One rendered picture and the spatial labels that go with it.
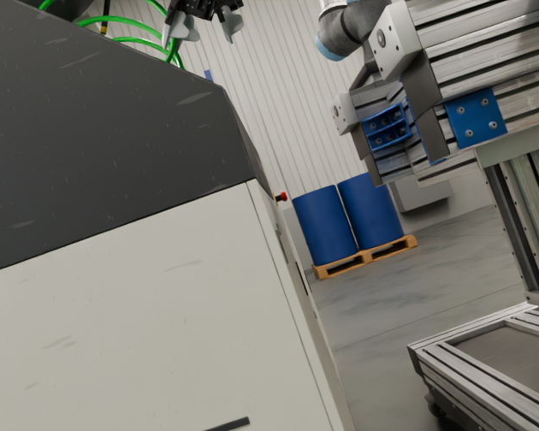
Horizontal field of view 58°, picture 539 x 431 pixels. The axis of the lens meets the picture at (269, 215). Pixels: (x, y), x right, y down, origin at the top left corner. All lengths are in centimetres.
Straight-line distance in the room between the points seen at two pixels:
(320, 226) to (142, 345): 503
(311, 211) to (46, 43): 505
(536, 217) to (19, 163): 103
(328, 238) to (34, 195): 506
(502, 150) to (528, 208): 20
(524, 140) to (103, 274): 82
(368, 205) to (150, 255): 515
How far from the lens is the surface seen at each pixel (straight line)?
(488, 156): 104
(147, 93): 85
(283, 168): 765
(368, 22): 147
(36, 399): 94
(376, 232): 589
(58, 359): 90
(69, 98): 89
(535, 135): 109
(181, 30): 120
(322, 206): 579
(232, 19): 135
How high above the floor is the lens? 69
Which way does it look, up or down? 2 degrees up
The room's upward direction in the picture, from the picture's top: 19 degrees counter-clockwise
